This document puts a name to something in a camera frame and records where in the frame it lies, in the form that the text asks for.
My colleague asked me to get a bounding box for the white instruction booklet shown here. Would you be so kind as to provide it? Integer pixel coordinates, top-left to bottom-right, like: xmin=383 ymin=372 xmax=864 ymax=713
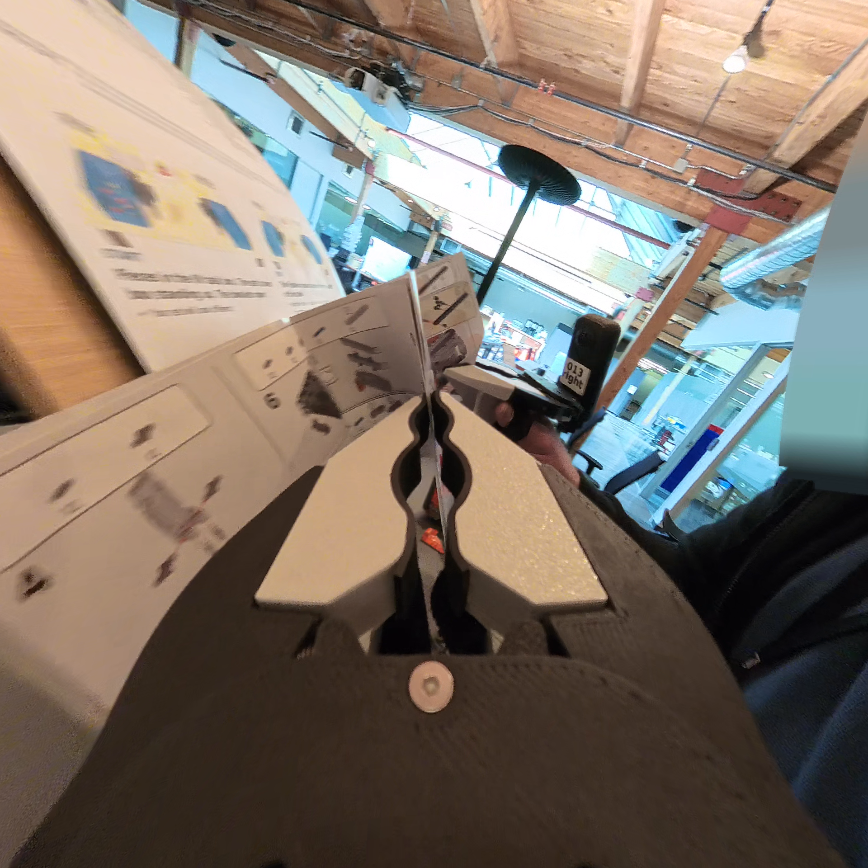
xmin=0 ymin=252 xmax=486 ymax=713

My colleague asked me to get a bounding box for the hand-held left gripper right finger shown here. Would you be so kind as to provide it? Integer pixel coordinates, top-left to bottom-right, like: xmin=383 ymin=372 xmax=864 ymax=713
xmin=437 ymin=392 xmax=610 ymax=655

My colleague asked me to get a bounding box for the silver air duct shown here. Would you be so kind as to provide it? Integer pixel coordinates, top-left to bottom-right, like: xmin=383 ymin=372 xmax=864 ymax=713
xmin=719 ymin=203 xmax=832 ymax=309

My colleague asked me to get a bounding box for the large printed instruction sheet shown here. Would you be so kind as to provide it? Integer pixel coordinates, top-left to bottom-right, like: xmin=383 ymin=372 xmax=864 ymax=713
xmin=0 ymin=0 xmax=344 ymax=371

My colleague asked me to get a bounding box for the hanging light bulb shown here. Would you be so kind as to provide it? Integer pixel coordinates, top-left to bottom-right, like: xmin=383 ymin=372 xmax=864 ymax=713
xmin=722 ymin=27 xmax=769 ymax=75

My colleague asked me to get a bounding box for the person's clothed body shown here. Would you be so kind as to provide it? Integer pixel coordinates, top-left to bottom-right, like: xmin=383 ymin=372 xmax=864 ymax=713
xmin=576 ymin=468 xmax=868 ymax=868

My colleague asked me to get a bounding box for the person's right hand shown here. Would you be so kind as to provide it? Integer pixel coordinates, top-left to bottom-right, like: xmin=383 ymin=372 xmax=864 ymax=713
xmin=495 ymin=401 xmax=584 ymax=486

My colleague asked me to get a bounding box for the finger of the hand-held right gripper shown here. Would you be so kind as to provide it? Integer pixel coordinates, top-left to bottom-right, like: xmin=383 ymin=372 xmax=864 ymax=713
xmin=444 ymin=365 xmax=524 ymax=419

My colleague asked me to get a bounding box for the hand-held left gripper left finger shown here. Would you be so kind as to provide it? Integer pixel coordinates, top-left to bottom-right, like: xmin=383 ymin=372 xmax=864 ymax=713
xmin=254 ymin=395 xmax=432 ymax=655

